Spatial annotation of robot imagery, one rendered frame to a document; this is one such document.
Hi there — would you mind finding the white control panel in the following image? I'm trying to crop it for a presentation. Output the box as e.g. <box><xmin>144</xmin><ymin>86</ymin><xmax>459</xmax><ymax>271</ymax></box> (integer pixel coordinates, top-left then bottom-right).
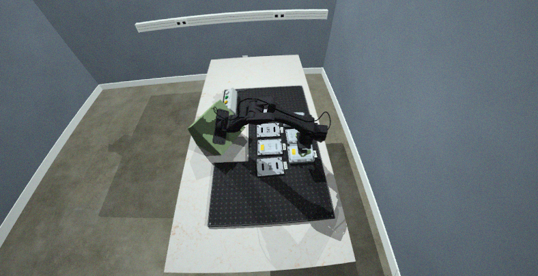
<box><xmin>224</xmin><ymin>88</ymin><xmax>246</xmax><ymax>115</ymax></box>

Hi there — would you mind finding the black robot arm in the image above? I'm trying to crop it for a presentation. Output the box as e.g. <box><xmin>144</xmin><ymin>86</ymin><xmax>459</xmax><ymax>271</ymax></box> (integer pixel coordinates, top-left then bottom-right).
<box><xmin>213</xmin><ymin>96</ymin><xmax>328</xmax><ymax>145</ymax></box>

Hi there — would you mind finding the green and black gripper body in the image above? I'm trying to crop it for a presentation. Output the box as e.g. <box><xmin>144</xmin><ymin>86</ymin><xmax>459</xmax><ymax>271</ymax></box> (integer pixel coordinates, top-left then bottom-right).
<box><xmin>296</xmin><ymin>133</ymin><xmax>311</xmax><ymax>154</ymax></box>

